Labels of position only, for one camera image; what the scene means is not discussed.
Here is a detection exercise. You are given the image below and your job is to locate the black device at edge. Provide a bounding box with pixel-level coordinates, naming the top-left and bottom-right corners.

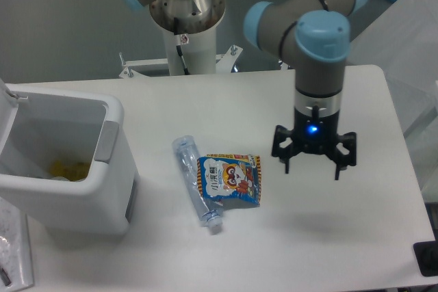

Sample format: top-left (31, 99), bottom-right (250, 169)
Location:
top-left (413, 241), bottom-right (437, 277)

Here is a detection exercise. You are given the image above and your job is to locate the yellow trash inside bin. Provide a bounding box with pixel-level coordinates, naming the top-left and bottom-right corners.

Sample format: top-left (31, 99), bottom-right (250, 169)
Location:
top-left (49, 160), bottom-right (91, 181)

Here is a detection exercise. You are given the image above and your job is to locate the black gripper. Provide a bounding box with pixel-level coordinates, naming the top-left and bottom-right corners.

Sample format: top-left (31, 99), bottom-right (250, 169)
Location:
top-left (271, 109), bottom-right (357, 181)

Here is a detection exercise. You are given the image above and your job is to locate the white marble slab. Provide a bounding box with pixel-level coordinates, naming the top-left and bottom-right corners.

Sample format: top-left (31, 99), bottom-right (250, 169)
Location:
top-left (1, 198), bottom-right (34, 291)

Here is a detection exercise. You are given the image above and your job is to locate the white metal base frame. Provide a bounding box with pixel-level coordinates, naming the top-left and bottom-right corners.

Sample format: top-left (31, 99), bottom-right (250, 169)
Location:
top-left (118, 44), bottom-right (294, 79)

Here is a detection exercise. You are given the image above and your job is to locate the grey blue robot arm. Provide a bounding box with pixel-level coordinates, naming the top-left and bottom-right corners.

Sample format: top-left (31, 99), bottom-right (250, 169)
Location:
top-left (125, 0), bottom-right (367, 171)

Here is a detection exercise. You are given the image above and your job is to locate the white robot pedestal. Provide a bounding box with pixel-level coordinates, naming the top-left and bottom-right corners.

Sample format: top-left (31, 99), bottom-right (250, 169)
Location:
top-left (149, 0), bottom-right (225, 73)

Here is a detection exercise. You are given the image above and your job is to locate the clear empty plastic bottle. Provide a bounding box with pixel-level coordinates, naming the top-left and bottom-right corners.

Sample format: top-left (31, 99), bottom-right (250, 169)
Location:
top-left (172, 135), bottom-right (222, 235)

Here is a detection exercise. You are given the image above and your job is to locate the blue snack bag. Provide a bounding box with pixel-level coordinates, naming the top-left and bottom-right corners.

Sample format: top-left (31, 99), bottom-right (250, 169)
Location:
top-left (196, 153), bottom-right (262, 206)

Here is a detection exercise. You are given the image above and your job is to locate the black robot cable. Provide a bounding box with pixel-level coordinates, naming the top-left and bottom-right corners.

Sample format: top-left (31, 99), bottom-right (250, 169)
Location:
top-left (172, 17), bottom-right (190, 76)

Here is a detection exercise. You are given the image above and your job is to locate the translucent plastic box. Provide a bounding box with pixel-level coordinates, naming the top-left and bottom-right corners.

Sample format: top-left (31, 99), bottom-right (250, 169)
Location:
top-left (349, 0), bottom-right (437, 204)

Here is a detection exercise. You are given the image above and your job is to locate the white plastic trash can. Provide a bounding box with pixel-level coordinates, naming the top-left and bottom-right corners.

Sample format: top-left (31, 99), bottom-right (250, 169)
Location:
top-left (1, 83), bottom-right (138, 235)

